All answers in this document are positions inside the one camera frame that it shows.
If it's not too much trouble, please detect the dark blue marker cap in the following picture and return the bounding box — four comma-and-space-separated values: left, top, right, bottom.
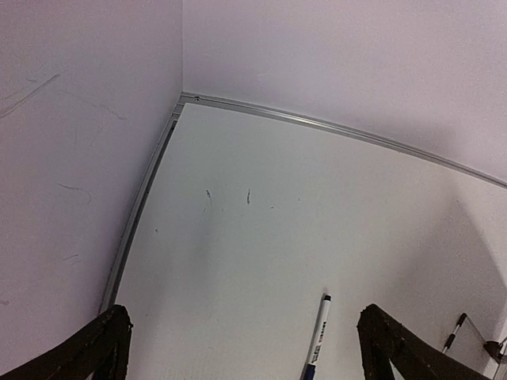
300, 363, 316, 380

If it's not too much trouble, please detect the pink framed whiteboard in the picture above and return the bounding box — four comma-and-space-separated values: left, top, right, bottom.
441, 313, 506, 379

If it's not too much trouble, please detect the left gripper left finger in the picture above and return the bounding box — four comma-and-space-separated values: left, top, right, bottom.
1, 305, 133, 379

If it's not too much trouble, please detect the white marker pen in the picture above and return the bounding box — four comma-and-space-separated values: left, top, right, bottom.
307, 294, 332, 365

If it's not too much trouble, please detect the aluminium table edge trim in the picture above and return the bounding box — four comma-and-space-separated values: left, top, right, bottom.
98, 92, 506, 313

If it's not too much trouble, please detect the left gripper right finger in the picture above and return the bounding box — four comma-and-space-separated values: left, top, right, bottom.
357, 304, 485, 380

